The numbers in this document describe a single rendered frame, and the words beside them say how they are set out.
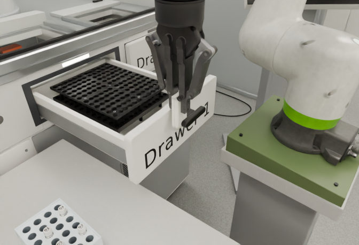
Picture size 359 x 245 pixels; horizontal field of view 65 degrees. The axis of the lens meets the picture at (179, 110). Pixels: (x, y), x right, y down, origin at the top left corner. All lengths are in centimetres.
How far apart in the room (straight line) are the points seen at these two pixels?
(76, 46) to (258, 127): 50
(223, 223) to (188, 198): 22
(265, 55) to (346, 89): 18
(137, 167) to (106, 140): 9
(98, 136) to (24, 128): 22
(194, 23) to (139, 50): 48
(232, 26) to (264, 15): 168
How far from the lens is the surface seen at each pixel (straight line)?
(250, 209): 85
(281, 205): 78
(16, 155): 77
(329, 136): 69
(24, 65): 70
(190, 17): 42
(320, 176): 66
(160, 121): 52
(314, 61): 61
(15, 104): 71
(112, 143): 55
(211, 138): 195
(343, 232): 166
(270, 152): 66
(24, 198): 67
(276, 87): 153
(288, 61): 63
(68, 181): 67
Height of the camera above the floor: 122
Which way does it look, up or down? 33 degrees down
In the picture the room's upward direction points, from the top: straight up
